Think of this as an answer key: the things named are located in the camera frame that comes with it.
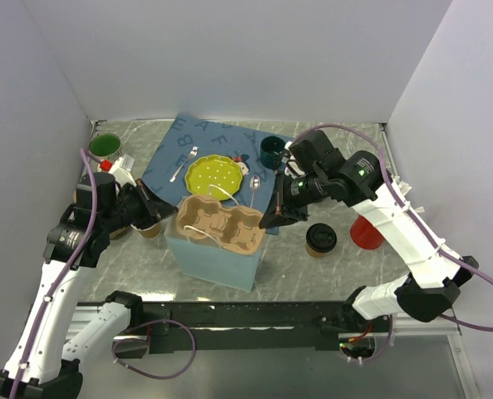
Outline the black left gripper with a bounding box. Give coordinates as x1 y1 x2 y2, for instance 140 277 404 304
101 178 178 233

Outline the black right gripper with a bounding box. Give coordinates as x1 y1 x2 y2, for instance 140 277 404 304
259 169 328 229

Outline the stack of brown paper cups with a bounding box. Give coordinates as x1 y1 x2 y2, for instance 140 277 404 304
131 223 161 239

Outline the brown cardboard cup carrier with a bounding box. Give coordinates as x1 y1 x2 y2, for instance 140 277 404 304
175 195 265 255

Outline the black plastic cup lid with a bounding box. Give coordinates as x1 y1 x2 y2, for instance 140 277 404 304
305 223 338 248

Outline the light blue paper bag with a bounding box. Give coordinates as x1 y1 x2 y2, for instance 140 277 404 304
165 214 263 292

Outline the brown paper coffee cup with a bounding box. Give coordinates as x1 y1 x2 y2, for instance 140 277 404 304
305 242 334 259

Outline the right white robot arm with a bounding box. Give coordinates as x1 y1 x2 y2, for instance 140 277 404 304
259 130 472 332

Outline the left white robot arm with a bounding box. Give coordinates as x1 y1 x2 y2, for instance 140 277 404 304
0 172 178 398

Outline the silver spoon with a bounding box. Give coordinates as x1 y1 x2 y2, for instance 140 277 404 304
249 175 261 208

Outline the small cartoon figure toy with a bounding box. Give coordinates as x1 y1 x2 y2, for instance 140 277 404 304
231 154 249 175

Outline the green polka dot plate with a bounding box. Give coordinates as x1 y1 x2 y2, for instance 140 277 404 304
185 155 243 201

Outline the silver fork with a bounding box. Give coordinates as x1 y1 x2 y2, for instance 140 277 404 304
170 146 199 183

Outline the dark teal mug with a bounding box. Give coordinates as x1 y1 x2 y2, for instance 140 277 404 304
259 135 290 171

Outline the blue letter placemat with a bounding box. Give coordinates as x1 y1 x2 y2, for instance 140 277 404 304
142 114 275 212

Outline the green interior floral mug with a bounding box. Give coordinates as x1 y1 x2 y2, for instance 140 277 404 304
89 133 122 162

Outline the red cup with stirrers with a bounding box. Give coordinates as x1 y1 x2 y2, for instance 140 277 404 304
350 215 385 250

